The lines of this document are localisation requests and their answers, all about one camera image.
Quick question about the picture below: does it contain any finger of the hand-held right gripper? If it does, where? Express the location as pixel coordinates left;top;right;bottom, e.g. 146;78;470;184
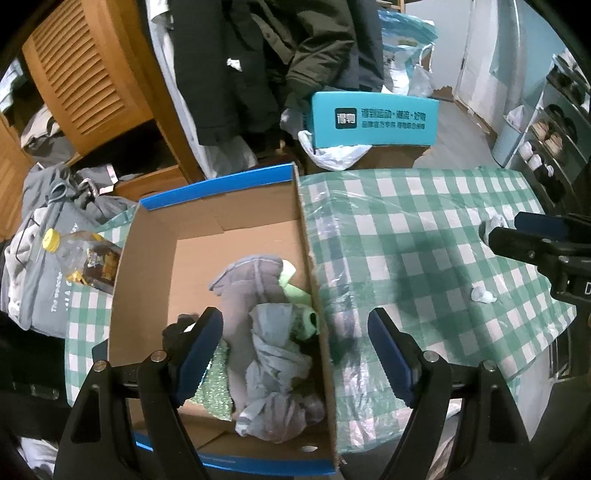
515;211;570;241
489;226;560;274

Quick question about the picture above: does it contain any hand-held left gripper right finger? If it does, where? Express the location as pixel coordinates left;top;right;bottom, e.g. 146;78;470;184
367;307;539;480

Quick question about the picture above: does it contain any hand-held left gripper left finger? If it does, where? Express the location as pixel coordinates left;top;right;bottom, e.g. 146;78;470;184
53;307;225;480

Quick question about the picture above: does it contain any black sock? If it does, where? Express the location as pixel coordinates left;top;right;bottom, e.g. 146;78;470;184
161;314;204;365

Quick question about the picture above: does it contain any green sparkly cloth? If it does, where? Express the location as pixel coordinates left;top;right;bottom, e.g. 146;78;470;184
189;339;236;421

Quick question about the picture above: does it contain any blue-grey towel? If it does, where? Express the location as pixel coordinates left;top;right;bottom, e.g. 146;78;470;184
235;302;326;444

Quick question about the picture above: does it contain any grey stitched cloth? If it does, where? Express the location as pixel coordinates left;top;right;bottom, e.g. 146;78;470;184
209;255;296;416

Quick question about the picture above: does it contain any blue cardboard box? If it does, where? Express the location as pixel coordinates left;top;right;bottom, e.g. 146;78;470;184
107;162;342;476

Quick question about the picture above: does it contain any light green cloth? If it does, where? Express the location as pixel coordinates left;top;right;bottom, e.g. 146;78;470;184
277;259;320;342

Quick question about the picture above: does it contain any black shoe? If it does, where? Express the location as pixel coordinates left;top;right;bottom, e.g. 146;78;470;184
540;164;567;200

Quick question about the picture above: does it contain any green white checked tablecloth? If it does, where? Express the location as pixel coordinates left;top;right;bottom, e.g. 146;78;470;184
65;166;578;455

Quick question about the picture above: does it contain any metal shoe rack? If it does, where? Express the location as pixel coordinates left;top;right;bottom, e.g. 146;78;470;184
503;46;591;208

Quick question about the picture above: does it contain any yellow cap plastic bottle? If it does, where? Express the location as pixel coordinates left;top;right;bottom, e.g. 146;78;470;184
42;228;124;296

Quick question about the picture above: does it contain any grey hooded sweatshirt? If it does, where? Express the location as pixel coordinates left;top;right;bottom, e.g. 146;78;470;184
0;164;139;335

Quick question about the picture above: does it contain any white board panel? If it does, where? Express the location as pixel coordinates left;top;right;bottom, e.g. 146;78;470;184
455;0;506;134

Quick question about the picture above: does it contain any teal printed box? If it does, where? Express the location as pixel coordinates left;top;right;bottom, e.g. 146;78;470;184
309;91;439;149

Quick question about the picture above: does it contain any light grey hanging garment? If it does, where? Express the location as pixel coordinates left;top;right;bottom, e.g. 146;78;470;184
147;0;259;182

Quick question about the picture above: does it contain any white thin plastic bag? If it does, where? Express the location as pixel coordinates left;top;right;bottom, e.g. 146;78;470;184
298;130;372;171

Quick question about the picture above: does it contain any blue plastic bag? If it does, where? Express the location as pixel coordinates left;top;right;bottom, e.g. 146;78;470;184
379;9;438;95

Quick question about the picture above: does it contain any dark olive jacket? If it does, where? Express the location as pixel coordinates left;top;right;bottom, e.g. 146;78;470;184
283;0;385;112

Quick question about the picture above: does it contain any black hanging coat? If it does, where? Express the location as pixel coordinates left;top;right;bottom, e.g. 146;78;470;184
168;0;289;147

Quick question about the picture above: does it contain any wooden louvred cabinet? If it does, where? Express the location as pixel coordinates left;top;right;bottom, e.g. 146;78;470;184
0;0;204;241

